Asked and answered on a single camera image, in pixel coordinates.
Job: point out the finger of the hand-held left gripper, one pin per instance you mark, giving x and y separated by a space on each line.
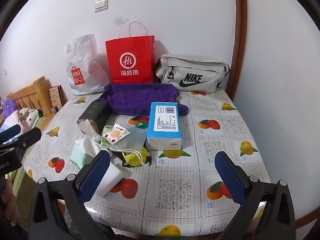
11 131
27 138

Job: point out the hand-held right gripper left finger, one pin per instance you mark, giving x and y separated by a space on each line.
95 175

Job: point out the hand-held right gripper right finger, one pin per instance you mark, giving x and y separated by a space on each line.
230 177

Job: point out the white foam block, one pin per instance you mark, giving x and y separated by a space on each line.
110 180

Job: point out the white mint green sock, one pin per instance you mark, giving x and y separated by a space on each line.
85 152

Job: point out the green tissue packet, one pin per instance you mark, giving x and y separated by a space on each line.
105 143

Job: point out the fruit print translucent packet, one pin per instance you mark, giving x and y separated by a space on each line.
116 133

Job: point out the purple towel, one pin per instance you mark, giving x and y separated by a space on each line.
140 97

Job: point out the person's left hand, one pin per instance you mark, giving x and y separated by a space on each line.
8 202

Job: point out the purple fluffy plush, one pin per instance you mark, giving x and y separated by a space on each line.
10 107

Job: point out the white spotted plush toy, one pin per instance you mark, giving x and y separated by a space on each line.
30 115

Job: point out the light green bed sheet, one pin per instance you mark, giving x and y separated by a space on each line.
18 187

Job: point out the wooden headboard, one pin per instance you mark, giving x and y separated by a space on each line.
30 92

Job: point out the yellow face mask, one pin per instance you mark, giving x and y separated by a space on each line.
135 158

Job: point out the fruit print tablecloth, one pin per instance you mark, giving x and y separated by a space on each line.
175 180

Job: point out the black buckle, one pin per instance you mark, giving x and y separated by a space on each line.
148 160

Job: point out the dark green tissue box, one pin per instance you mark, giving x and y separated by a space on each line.
93 112

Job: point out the blue tissue pack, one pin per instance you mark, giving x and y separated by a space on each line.
163 125

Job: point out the white plastic shopping bag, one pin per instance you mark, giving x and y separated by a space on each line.
85 62

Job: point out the grey waist bag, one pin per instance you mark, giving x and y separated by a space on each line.
190 72

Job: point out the red paper bag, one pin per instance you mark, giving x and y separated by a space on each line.
130 60

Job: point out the small picture frame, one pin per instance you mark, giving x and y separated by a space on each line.
56 98

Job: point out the white light switch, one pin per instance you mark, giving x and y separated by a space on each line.
101 4

